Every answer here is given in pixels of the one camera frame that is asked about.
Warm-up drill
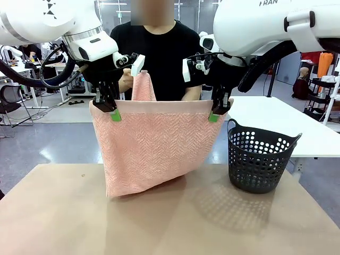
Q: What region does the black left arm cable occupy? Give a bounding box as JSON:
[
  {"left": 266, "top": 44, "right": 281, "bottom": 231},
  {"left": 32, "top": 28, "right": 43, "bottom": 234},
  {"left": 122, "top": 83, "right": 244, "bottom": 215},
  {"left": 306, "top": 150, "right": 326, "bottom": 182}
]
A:
[{"left": 0, "top": 44, "right": 82, "bottom": 90}]

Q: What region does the person's right hand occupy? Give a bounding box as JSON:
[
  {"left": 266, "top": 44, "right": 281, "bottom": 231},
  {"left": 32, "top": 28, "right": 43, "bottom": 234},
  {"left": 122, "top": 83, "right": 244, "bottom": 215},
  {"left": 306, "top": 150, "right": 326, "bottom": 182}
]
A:
[{"left": 118, "top": 68, "right": 134, "bottom": 90}]

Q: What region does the black utility cart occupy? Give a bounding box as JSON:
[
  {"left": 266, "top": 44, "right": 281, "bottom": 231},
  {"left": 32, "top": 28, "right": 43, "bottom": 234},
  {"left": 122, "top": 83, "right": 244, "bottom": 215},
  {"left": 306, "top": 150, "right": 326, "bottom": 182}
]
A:
[{"left": 304, "top": 76, "right": 340, "bottom": 123}]

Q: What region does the black tripod with white top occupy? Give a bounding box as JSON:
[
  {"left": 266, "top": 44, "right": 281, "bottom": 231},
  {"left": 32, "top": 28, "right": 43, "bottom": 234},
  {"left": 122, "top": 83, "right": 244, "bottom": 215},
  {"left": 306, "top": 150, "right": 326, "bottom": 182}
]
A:
[{"left": 266, "top": 58, "right": 279, "bottom": 98}]

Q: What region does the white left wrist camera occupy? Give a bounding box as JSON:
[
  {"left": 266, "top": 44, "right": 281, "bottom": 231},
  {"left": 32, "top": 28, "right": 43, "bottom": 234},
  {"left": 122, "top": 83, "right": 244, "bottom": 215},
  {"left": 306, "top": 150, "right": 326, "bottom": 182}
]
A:
[{"left": 113, "top": 52, "right": 146, "bottom": 78}]

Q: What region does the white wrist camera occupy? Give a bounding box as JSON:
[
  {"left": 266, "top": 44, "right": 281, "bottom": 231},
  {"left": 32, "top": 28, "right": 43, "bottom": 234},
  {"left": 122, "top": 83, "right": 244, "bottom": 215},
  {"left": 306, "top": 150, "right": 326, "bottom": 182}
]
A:
[
  {"left": 182, "top": 54, "right": 213, "bottom": 83},
  {"left": 113, "top": 52, "right": 146, "bottom": 78}
]

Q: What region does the seated mannequin in dark red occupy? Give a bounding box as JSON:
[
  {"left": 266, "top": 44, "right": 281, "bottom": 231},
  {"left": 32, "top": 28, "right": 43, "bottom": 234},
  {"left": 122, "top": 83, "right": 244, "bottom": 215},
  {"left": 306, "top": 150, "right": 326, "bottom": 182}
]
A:
[{"left": 292, "top": 66, "right": 313, "bottom": 100}]

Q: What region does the large white table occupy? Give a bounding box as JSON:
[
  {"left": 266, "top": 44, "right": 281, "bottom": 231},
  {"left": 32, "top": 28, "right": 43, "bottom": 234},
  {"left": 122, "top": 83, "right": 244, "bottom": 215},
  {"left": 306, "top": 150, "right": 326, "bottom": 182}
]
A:
[{"left": 228, "top": 95, "right": 340, "bottom": 176}]

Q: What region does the white desk with equipment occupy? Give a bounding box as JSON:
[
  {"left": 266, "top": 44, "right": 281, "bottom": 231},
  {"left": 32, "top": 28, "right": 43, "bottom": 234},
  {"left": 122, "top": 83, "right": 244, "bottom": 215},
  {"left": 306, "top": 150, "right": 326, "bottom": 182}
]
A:
[{"left": 0, "top": 66, "right": 50, "bottom": 109}]

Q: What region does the orange fabric roll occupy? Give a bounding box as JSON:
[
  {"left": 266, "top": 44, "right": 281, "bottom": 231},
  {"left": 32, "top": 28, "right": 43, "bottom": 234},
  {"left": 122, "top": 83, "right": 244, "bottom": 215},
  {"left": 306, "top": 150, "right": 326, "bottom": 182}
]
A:
[{"left": 317, "top": 52, "right": 334, "bottom": 79}]

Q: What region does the black office chair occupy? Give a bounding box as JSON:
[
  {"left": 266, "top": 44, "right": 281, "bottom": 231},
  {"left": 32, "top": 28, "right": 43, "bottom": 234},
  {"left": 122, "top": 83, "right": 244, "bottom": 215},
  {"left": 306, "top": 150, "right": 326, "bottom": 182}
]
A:
[{"left": 0, "top": 84, "right": 34, "bottom": 127}]

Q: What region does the dark grey perforated basket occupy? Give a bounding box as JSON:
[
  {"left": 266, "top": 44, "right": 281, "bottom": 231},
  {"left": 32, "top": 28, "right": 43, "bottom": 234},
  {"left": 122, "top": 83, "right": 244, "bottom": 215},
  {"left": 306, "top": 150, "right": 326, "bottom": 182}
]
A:
[{"left": 227, "top": 118, "right": 303, "bottom": 194}]

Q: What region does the pink towel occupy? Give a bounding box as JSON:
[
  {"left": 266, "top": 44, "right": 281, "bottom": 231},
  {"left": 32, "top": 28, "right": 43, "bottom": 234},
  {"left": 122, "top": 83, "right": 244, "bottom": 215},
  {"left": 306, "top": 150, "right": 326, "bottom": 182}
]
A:
[{"left": 89, "top": 70, "right": 235, "bottom": 199}]

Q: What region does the mannequin in red blue garment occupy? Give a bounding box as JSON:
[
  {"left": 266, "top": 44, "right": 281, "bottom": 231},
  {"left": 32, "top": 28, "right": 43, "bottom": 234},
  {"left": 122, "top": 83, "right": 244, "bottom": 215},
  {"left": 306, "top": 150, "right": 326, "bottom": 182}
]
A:
[{"left": 301, "top": 52, "right": 328, "bottom": 64}]

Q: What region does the person in black t-shirt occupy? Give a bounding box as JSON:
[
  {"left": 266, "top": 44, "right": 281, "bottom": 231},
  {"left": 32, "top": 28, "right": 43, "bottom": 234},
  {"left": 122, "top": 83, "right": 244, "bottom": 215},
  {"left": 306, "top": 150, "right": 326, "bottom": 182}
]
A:
[{"left": 109, "top": 0, "right": 202, "bottom": 101}]

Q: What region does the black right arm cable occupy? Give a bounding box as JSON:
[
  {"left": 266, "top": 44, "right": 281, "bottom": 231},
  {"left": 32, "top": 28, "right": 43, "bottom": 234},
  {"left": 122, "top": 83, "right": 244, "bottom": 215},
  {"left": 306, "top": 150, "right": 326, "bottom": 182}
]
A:
[{"left": 237, "top": 39, "right": 298, "bottom": 94}]

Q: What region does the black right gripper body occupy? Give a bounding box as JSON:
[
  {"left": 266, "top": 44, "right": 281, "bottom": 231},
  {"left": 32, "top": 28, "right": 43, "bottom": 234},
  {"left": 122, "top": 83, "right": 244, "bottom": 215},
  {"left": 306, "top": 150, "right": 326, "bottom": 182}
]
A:
[{"left": 203, "top": 54, "right": 241, "bottom": 90}]

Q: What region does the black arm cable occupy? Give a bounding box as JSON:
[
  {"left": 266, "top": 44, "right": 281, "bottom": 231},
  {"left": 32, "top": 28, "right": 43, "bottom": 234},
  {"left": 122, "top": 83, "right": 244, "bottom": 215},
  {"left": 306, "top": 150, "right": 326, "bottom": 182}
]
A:
[
  {"left": 237, "top": 39, "right": 298, "bottom": 94},
  {"left": 0, "top": 44, "right": 82, "bottom": 90}
]

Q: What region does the person's left forearm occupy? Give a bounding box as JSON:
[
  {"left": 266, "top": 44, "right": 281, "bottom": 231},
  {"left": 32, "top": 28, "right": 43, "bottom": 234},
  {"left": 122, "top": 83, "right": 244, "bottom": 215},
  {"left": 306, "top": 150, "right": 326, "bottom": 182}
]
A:
[{"left": 181, "top": 85, "right": 202, "bottom": 101}]

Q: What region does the long white robot desk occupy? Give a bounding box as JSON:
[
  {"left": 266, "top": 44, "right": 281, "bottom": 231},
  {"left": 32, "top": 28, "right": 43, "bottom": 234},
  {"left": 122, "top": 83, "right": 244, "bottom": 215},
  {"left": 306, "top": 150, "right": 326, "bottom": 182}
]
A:
[{"left": 44, "top": 62, "right": 97, "bottom": 106}]

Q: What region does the white rack frame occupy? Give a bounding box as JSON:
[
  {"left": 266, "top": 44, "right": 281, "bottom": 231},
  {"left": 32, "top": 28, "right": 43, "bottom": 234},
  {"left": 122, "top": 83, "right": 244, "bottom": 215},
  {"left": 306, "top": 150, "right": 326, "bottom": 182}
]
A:
[{"left": 322, "top": 67, "right": 340, "bottom": 126}]

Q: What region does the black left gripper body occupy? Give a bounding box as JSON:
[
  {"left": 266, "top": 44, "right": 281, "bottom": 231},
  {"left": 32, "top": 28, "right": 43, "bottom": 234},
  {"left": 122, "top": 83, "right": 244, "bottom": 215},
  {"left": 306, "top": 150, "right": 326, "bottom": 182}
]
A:
[{"left": 76, "top": 54, "right": 125, "bottom": 84}]

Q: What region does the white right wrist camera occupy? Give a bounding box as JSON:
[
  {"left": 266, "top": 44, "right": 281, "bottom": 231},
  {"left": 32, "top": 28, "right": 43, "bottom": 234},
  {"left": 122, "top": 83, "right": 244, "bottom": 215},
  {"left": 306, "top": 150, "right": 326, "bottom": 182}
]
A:
[{"left": 182, "top": 54, "right": 213, "bottom": 83}]

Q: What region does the bystander in black shirt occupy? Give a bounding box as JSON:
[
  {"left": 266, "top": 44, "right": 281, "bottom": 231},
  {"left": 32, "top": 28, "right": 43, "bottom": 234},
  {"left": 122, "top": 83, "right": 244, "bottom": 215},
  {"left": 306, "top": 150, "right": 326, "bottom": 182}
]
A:
[{"left": 20, "top": 44, "right": 43, "bottom": 62}]

